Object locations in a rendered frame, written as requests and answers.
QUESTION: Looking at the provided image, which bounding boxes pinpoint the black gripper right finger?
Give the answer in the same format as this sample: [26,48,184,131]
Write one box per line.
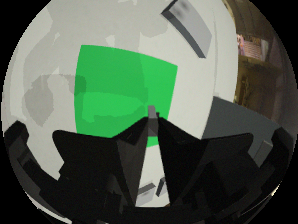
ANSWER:
[158,116,254,206]

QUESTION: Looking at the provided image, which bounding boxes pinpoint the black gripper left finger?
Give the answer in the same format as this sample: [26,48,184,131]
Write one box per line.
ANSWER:
[52,116,149,206]

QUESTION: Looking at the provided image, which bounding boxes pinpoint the green square zone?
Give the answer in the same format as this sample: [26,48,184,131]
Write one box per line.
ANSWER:
[74,44,178,139]

